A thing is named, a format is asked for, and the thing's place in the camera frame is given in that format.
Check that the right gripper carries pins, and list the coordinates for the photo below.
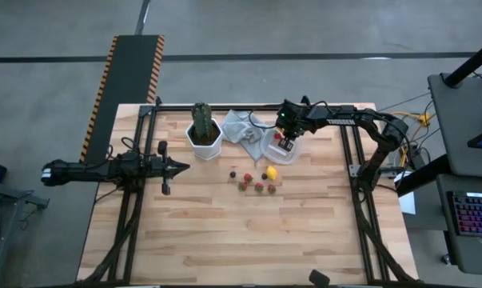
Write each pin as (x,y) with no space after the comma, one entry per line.
(291,138)

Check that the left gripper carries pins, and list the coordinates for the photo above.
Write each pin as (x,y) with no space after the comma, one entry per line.
(156,166)

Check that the red plastic strawberry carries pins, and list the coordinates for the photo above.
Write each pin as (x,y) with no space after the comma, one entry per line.
(272,189)
(259,187)
(248,177)
(277,136)
(242,186)

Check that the yellow plastic lemon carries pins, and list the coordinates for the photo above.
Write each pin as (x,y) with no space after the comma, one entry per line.
(272,173)

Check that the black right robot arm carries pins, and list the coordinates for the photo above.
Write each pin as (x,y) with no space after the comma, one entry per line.
(344,120)

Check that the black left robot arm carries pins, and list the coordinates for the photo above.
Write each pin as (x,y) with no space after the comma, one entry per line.
(84,171)

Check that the brown potting soil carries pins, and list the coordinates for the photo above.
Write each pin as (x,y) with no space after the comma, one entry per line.
(212,138)

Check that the green artificial cactus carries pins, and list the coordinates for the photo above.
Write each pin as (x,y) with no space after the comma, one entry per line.
(201,118)

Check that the grey waffle dish cloth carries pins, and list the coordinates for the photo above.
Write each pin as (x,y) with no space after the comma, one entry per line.
(236,128)

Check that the black hazard-striped floor mat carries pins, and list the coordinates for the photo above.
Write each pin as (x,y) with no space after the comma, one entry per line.
(128,68)

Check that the white paper sheet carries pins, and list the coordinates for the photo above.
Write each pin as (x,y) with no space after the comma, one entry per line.
(407,204)

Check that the black rounded object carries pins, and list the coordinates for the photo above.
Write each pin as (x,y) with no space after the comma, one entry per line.
(319,278)

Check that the grey desk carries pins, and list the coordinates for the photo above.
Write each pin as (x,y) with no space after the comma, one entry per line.
(456,120)
(444,248)

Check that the grey metal stand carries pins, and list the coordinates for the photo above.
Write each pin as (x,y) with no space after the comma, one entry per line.
(9,196)

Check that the grey lower desk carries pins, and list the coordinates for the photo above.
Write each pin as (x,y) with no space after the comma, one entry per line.
(444,248)

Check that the black stand pole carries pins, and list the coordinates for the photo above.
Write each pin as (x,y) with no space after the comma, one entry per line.
(470,62)

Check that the keyboard with coloured backlight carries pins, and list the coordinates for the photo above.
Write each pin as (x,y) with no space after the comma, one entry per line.
(474,214)

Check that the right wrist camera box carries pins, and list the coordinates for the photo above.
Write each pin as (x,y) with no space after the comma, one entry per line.
(290,112)

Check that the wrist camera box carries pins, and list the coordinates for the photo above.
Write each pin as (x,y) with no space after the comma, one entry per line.
(130,164)
(290,112)

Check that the black frame bracket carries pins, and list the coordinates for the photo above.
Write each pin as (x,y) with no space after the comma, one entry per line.
(304,100)
(158,101)

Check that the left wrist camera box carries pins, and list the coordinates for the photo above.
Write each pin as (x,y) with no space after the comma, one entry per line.
(130,164)

